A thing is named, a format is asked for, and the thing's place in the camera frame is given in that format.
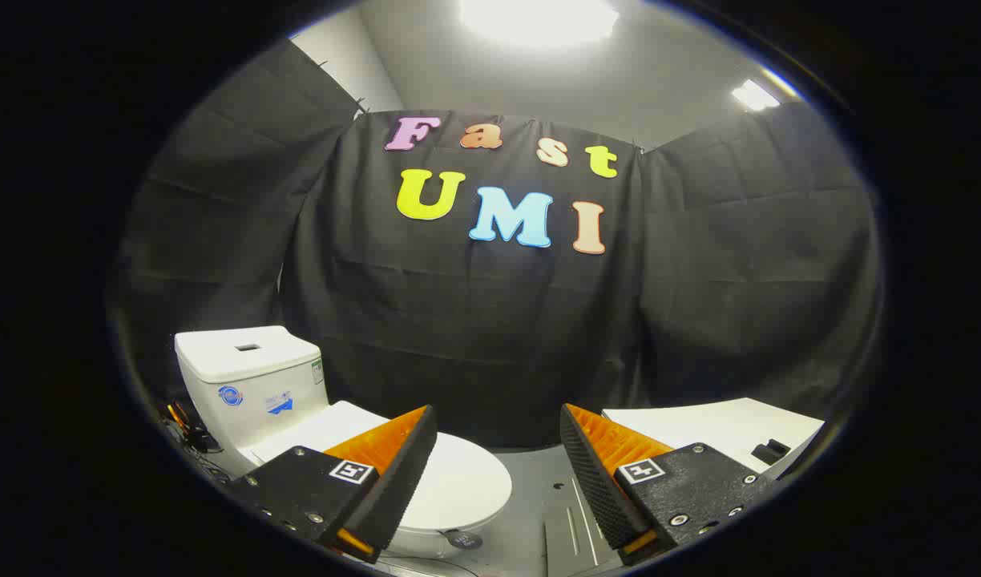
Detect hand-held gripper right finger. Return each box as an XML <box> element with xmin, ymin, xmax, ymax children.
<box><xmin>559</xmin><ymin>403</ymin><xmax>780</xmax><ymax>568</ymax></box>

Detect large ceiling light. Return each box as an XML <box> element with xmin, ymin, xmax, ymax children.
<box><xmin>458</xmin><ymin>0</ymin><xmax>621</xmax><ymax>46</ymax></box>

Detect black backdrop cloth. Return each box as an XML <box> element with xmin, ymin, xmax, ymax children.
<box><xmin>110</xmin><ymin>36</ymin><xmax>884</xmax><ymax>450</ymax></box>

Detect white toilet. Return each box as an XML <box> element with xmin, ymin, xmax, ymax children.
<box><xmin>174</xmin><ymin>325</ymin><xmax>513</xmax><ymax>562</ymax></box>

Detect small black block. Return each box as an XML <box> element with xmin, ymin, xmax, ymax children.
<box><xmin>751</xmin><ymin>438</ymin><xmax>793</xmax><ymax>466</ymax></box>

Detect bundle of black orange cables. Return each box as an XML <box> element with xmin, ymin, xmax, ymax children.
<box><xmin>162</xmin><ymin>401</ymin><xmax>228</xmax><ymax>483</ymax></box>

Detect small ceiling light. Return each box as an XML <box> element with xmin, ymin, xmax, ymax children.
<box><xmin>731</xmin><ymin>79</ymin><xmax>781</xmax><ymax>111</ymax></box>

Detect white toilet lid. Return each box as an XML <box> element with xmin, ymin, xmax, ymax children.
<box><xmin>250</xmin><ymin>401</ymin><xmax>513</xmax><ymax>534</ymax></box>

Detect grey cabinet with white top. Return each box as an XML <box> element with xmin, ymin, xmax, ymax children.
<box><xmin>601</xmin><ymin>397</ymin><xmax>826</xmax><ymax>483</ymax></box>

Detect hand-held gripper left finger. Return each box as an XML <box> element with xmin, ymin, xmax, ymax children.
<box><xmin>224</xmin><ymin>405</ymin><xmax>438</xmax><ymax>564</ymax></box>

